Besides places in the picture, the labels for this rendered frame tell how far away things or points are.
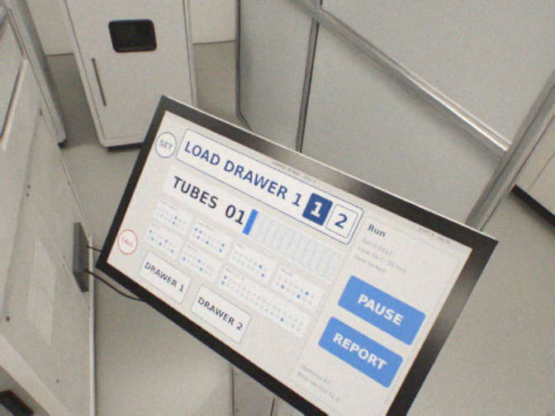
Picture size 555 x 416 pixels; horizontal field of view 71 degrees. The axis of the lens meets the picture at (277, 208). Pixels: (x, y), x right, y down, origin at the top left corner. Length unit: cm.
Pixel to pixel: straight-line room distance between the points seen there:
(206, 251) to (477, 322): 160
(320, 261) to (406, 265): 11
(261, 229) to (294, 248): 5
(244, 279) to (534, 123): 68
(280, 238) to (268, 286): 7
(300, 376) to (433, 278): 22
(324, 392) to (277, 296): 14
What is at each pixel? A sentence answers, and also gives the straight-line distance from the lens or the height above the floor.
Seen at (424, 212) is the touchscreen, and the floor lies 120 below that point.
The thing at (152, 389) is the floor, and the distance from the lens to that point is 165.
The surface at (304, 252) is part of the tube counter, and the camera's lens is 52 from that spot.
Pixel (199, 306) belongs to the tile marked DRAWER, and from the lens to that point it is 60.
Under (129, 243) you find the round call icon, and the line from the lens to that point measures 67.
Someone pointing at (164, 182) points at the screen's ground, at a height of 110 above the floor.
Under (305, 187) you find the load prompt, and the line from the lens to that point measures 52.
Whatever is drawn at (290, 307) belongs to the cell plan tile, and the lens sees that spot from 54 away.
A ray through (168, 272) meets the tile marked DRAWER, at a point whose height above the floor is 101.
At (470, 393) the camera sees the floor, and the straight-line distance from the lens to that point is 183.
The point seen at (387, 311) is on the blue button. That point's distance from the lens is 51.
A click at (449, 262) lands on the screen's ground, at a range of 50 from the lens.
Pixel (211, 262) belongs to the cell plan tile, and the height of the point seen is 105.
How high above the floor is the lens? 151
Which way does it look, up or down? 44 degrees down
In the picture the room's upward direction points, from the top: 6 degrees clockwise
